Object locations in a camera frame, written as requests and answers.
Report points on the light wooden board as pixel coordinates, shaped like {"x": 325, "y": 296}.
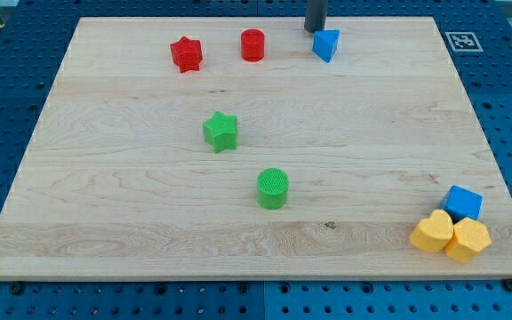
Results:
{"x": 118, "y": 184}

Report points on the blue cube block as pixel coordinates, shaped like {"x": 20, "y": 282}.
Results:
{"x": 462, "y": 203}

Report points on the white fiducial marker tag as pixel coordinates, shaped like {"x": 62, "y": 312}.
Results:
{"x": 463, "y": 41}

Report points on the yellow heart block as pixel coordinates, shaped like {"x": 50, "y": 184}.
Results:
{"x": 433, "y": 233}

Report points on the blue triangle block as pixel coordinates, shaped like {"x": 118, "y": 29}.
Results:
{"x": 325, "y": 44}

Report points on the red cylinder block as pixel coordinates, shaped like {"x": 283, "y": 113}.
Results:
{"x": 252, "y": 45}

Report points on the yellow hexagon block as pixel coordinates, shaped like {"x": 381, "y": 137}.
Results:
{"x": 470, "y": 238}

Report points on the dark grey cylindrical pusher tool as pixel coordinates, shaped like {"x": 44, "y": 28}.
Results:
{"x": 316, "y": 13}

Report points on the red star block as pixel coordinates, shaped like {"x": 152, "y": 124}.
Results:
{"x": 187, "y": 54}

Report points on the green star block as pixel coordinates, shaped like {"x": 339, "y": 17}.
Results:
{"x": 220, "y": 131}

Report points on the green cylinder block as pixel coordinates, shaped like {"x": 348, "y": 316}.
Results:
{"x": 272, "y": 188}

